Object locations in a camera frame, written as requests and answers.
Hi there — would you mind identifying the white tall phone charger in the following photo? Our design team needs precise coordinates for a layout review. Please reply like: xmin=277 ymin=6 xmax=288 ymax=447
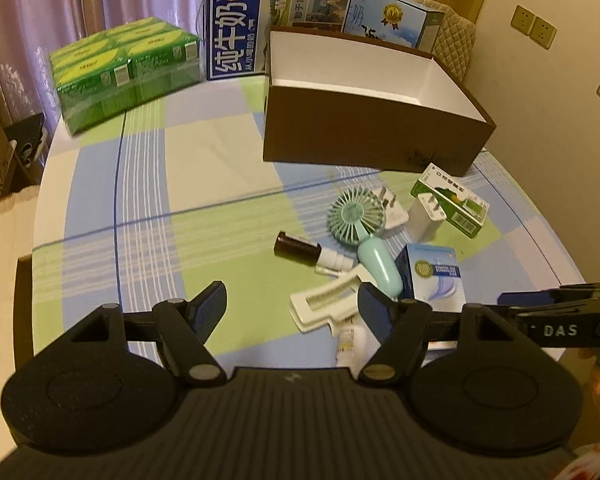
xmin=405 ymin=194 xmax=447 ymax=241

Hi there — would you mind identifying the brown cardboard box white inside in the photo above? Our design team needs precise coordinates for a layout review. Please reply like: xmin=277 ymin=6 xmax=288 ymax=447
xmin=262 ymin=24 xmax=496 ymax=177

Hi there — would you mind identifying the white plastic clip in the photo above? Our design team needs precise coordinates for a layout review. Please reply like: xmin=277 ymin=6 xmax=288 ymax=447
xmin=289 ymin=265 xmax=373 ymax=333

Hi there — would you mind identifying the green shrink-wrapped tissue pack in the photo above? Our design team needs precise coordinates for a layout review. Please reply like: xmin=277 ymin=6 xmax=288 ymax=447
xmin=49 ymin=16 xmax=202 ymax=136

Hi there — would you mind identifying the mint handheld fan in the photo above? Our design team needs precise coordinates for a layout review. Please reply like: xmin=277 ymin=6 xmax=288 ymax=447
xmin=326 ymin=192 xmax=401 ymax=303

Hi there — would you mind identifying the dark spray bottle white nozzle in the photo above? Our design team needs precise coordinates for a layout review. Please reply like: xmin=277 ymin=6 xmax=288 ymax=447
xmin=273 ymin=230 xmax=355 ymax=277

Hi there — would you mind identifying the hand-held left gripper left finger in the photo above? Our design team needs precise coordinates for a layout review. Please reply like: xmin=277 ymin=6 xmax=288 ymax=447
xmin=67 ymin=280 xmax=229 ymax=389

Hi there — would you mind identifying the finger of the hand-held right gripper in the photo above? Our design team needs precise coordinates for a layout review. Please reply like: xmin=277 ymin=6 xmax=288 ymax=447
xmin=497 ymin=281 xmax=600 ymax=314

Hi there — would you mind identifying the beige quilted chair cover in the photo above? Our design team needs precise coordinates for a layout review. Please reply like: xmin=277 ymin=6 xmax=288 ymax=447
xmin=432 ymin=2 xmax=478 ymax=83

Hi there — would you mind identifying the light blue milk carton case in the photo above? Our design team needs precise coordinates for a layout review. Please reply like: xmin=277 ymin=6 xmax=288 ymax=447
xmin=342 ymin=0 xmax=447 ymax=53

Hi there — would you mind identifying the pale purple curtain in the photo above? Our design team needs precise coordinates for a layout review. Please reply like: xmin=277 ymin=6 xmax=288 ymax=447
xmin=0 ymin=0 xmax=206 ymax=126

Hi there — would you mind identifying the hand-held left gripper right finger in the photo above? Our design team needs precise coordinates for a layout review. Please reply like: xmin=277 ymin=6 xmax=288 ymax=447
xmin=357 ymin=282 xmax=531 ymax=387

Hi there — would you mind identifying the white square plug adapter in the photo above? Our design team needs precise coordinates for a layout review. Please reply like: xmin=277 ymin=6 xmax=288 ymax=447
xmin=375 ymin=185 xmax=410 ymax=238

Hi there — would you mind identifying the checked blue green tablecloth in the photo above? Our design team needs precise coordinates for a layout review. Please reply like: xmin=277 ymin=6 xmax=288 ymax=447
xmin=17 ymin=77 xmax=588 ymax=361

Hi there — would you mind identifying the green white medicine box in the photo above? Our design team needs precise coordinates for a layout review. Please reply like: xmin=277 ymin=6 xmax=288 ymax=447
xmin=411 ymin=163 xmax=490 ymax=238

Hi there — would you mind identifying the blue white small box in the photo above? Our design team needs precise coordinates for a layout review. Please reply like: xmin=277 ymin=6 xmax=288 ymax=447
xmin=394 ymin=243 xmax=467 ymax=306

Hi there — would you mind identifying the dark box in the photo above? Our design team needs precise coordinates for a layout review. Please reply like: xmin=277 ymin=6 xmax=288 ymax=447
xmin=2 ymin=112 xmax=48 ymax=193

